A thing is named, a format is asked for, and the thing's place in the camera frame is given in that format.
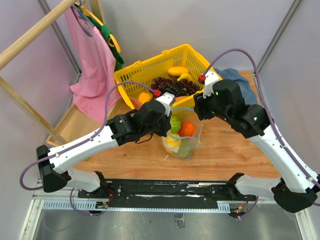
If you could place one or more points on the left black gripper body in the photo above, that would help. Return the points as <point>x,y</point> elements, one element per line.
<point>160,129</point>

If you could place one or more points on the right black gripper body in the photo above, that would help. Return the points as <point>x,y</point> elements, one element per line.
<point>207,108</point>

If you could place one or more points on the green custard apple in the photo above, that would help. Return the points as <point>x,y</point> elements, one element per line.
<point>175,124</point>

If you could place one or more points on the large yellow lemon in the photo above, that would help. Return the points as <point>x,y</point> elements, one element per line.
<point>172,143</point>

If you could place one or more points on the orange fruit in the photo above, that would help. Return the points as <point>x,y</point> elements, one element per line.
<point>187,129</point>

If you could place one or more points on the clear zip top bag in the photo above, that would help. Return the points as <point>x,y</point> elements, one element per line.
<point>186,114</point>

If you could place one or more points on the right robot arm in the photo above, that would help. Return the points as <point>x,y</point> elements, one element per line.
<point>296,189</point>

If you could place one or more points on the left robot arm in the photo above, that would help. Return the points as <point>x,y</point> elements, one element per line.
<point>58,172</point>

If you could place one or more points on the blue crumpled cloth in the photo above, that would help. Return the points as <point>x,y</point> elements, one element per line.
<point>246,90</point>

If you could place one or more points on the papaya slice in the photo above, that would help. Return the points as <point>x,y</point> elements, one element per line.
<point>180,98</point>

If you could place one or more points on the purple grape bunch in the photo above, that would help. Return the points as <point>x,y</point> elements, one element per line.
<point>161,83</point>

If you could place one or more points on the dark grape bunch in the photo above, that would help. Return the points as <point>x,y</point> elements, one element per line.
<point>179,88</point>

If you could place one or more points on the small yellow banana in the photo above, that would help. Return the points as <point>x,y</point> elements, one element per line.
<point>185,76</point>

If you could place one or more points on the yellow plastic basket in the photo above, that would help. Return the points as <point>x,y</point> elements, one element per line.
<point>145,71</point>

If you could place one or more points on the yellow mango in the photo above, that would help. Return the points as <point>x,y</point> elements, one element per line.
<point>177,71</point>

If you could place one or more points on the pink hanging shirt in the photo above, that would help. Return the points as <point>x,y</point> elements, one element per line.
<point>97,65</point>

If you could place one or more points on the wooden clothes rack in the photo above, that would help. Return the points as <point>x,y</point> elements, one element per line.
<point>54,135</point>

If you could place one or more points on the green clothes hanger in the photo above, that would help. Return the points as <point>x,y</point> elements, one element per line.
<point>119,61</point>

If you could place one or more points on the yellow clothes hanger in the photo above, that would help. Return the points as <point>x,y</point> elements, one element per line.
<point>95,12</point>

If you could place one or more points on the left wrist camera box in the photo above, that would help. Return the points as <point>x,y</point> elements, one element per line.
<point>167,99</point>

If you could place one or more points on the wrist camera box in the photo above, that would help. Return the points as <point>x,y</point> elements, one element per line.
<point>167,99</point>
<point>209,79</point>

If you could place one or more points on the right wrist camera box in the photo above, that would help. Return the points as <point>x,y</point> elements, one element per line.
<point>209,79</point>

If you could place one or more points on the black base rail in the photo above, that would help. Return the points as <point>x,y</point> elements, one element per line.
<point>164,195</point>

